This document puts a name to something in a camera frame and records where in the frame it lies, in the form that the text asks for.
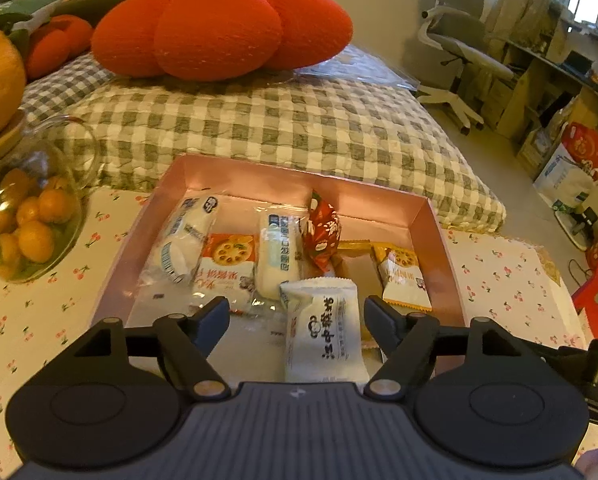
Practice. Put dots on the white cake packet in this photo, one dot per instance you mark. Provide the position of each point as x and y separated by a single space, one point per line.
319 335

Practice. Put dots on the clear bread packet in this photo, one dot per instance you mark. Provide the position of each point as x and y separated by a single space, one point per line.
279 255
184 240

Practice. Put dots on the small orange plush cushion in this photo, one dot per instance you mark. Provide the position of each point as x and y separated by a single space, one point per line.
59 40

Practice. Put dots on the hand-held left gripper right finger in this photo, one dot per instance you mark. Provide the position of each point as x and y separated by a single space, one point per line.
379 317

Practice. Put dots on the wooden desk shelf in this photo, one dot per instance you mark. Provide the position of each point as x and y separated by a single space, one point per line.
534 90

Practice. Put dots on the white office chair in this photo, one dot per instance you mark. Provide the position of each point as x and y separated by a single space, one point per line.
459 35

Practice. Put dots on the red tomato cushion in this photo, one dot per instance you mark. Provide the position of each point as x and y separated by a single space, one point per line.
219 30

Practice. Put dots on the silver pink cardboard box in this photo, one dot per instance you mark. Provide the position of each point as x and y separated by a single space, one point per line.
204 175

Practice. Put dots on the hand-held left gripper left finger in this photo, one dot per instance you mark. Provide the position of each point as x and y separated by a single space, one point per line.
214 316

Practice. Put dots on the pile of kumquats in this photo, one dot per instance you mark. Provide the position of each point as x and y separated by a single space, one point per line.
34 240

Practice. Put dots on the red candy packet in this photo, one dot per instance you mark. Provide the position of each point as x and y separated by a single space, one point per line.
321 235

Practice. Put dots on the red gift bag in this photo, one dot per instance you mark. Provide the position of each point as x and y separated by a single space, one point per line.
586 147

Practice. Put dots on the brown snack packet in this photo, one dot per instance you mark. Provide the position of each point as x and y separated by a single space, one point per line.
361 270

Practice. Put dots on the green pillow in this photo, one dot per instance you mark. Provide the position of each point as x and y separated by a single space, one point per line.
19 10

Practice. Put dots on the orange white biscuit packet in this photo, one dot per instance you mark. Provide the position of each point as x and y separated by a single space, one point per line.
404 275
229 260

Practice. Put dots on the white printed bag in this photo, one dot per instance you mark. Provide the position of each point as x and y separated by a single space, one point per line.
564 175

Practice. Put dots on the green checkered quilt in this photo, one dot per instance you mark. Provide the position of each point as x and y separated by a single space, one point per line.
279 125

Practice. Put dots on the glass jar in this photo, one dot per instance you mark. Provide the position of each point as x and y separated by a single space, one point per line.
74 160

